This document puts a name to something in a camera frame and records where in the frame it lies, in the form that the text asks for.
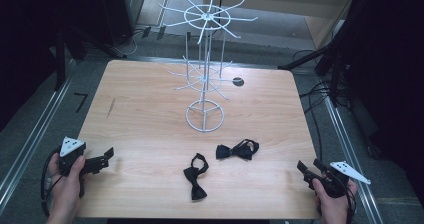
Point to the black bow tie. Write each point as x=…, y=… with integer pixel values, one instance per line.
x=237, y=150
x=195, y=177

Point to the person's left hand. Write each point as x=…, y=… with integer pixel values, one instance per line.
x=66, y=190

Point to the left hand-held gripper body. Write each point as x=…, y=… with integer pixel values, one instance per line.
x=70, y=157

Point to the black metal stand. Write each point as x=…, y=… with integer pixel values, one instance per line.
x=63, y=57
x=320, y=55

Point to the light wooden furniture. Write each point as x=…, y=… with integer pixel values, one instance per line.
x=300, y=4

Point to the dark cabinet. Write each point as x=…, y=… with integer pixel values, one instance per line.
x=113, y=10

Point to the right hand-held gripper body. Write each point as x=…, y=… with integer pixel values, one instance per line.
x=335, y=180

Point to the person's right hand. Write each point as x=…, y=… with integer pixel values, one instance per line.
x=331, y=204

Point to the metal floor rail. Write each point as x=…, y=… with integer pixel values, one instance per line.
x=350, y=157
x=31, y=140

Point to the black round table grommet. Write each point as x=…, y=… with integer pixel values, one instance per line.
x=238, y=81

